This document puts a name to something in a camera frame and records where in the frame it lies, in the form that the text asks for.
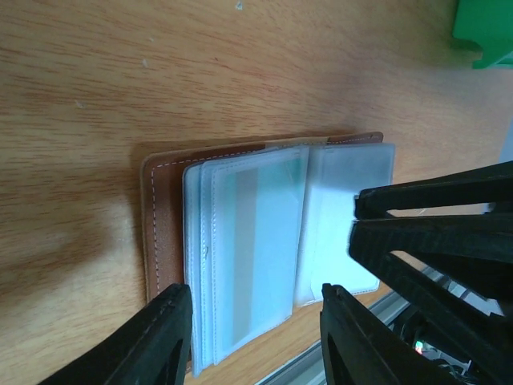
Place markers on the aluminium front rail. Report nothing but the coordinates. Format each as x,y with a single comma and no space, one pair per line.
344,348

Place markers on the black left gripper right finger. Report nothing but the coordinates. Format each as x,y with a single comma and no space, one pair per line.
403,364

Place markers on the brown leather card holder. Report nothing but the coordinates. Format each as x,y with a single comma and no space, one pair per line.
255,230

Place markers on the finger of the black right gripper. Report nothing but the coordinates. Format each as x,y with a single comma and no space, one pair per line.
474,252
491,184

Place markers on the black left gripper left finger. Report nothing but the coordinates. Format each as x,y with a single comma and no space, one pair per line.
152,347

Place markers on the green bin with red cards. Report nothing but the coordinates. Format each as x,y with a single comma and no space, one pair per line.
488,25

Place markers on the right controller board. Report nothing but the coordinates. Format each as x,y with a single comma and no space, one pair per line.
432,344

